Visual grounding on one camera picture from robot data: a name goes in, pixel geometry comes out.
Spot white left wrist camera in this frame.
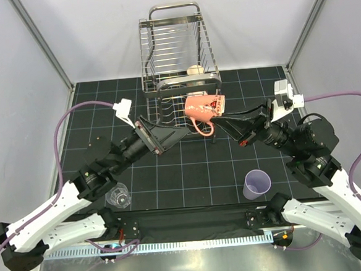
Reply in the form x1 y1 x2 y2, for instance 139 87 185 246
113 98 135 128

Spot left aluminium frame post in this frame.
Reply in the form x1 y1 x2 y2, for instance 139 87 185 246
7 0 74 92

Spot beige patterned ceramic mug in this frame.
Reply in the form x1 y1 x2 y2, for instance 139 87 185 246
186 64 205 87

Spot steel wire dish rack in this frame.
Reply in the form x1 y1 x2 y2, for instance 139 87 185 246
138 1 222 137

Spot aluminium frame post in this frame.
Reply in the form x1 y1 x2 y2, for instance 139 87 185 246
7 0 74 92
286 0 326 72

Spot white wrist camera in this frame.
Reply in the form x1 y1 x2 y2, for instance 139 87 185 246
271 79 305 122
113 98 135 128

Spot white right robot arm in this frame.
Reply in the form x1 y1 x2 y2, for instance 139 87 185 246
211 95 361 260

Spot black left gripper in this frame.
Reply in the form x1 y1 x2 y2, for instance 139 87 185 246
106 112 192 177

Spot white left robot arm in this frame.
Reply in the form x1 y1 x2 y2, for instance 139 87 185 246
0 116 190 271

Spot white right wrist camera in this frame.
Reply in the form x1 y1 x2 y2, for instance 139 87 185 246
271 79 305 122

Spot pink ceramic mug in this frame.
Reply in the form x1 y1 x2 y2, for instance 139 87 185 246
184 95 226 137

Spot lilac plastic cup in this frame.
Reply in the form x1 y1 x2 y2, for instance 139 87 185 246
242 169 271 200

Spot right aluminium frame post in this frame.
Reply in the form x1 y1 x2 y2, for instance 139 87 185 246
286 0 326 72

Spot clear glass tumbler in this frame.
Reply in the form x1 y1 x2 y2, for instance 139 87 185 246
105 183 132 209

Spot tan mug lilac inside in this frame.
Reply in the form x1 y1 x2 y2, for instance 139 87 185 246
187 91 207 98

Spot white slotted cable duct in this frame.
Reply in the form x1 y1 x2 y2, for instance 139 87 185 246
45 231 273 261

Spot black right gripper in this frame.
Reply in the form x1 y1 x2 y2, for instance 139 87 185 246
208 95 303 163

